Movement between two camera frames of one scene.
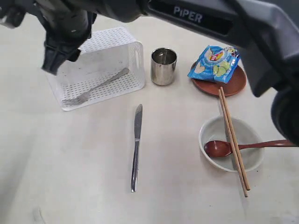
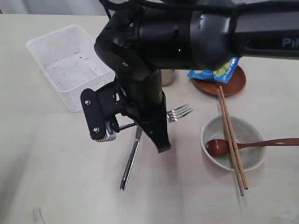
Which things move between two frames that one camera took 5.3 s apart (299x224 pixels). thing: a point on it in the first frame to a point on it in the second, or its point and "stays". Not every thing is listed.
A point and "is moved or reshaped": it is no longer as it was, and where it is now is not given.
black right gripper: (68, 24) to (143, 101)
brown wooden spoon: (217, 148) stays
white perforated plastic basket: (111, 65) is moved or reshaped
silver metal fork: (83, 96) to (177, 113)
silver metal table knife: (138, 119) to (138, 136)
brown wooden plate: (236, 84) stays
